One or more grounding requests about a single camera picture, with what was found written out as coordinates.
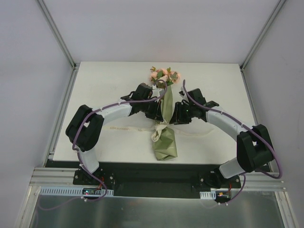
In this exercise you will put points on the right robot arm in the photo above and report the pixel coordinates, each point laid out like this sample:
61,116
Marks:
254,146

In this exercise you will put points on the left white cable duct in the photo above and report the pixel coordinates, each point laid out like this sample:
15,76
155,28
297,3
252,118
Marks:
75,191

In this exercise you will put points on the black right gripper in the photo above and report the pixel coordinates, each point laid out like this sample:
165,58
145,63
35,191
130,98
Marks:
175,113

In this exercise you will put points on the cream ribbon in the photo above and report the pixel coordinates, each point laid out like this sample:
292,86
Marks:
158,129

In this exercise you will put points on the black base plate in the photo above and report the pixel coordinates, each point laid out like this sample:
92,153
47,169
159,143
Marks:
184,181

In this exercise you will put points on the right white cable duct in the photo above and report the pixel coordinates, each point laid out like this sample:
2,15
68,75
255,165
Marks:
214,194

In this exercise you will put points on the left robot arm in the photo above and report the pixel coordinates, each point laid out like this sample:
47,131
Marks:
85,127

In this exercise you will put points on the pink rose flower branch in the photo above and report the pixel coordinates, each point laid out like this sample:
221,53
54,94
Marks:
162,74

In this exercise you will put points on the white cable duct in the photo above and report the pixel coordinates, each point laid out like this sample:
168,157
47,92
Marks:
75,191
214,194

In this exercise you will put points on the left aluminium frame post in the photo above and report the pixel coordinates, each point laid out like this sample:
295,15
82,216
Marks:
56,33

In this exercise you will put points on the green and orange wrapping paper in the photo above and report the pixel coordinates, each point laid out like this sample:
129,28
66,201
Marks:
165,148

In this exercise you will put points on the aluminium frame post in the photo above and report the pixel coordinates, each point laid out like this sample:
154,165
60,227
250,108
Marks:
262,34
56,33

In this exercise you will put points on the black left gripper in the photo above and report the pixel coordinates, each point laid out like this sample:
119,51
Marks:
156,112

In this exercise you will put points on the right aluminium frame post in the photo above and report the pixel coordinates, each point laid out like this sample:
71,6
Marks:
262,34

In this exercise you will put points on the aluminium front rail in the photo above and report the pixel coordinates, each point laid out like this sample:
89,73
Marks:
64,177

